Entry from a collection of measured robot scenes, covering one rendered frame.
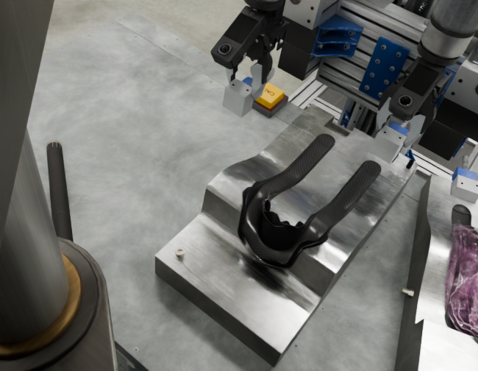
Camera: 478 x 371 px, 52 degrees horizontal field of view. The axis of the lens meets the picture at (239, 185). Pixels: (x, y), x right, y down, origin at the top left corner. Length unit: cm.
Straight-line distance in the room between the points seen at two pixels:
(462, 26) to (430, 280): 42
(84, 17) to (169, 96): 183
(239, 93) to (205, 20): 204
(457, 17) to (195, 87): 63
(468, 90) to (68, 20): 225
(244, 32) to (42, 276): 68
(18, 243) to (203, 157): 85
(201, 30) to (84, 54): 165
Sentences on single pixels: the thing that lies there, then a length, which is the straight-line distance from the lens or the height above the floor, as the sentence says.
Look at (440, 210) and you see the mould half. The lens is 106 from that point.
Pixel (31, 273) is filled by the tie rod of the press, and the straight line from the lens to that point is 27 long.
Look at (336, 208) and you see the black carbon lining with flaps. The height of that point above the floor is 88.
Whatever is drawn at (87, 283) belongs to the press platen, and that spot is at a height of 129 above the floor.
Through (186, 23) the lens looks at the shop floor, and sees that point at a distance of 297.
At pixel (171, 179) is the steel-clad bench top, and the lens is 102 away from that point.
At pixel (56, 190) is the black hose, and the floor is 87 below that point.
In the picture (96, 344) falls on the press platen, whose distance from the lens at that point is 32.
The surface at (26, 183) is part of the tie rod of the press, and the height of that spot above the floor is 141.
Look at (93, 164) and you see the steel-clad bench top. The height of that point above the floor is 80.
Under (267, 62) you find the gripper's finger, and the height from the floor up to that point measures 105.
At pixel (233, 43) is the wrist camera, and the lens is 88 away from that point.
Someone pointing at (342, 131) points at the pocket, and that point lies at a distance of 111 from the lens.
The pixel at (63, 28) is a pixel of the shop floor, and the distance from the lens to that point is 291.
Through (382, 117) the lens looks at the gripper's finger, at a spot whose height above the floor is 97.
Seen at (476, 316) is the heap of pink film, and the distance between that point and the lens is 90.
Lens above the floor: 158
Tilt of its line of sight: 49 degrees down
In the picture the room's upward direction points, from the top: 11 degrees clockwise
